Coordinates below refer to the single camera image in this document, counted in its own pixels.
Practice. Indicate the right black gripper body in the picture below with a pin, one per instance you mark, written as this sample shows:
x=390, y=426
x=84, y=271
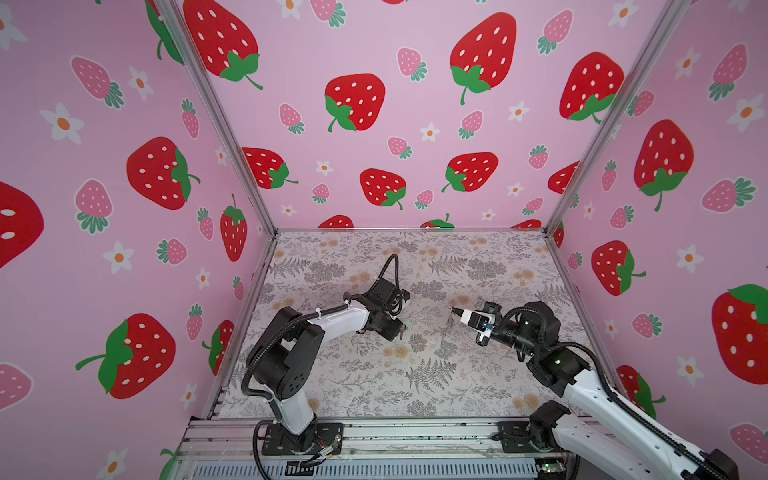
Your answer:
x=498, y=326

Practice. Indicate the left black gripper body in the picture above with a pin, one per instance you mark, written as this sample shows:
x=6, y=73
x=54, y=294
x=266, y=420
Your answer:
x=388, y=326

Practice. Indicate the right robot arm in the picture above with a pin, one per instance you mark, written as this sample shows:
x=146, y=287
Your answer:
x=600, y=384

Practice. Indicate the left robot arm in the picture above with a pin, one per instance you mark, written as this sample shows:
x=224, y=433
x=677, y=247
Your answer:
x=280, y=363

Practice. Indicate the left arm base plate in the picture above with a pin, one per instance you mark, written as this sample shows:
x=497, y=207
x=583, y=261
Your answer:
x=278, y=441

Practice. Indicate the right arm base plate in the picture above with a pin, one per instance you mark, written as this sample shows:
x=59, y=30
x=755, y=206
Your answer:
x=519, y=437

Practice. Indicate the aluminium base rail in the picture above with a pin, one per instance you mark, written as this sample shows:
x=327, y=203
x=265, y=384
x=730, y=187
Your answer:
x=400, y=448

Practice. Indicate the right aluminium corner post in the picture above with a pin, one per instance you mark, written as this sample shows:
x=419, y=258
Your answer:
x=661, y=33

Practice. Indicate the aluminium corner post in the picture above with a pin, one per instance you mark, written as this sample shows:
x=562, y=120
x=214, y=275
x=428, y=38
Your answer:
x=661, y=33
x=181, y=36

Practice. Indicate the left aluminium corner post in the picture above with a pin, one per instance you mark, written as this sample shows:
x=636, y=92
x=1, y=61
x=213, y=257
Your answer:
x=181, y=36

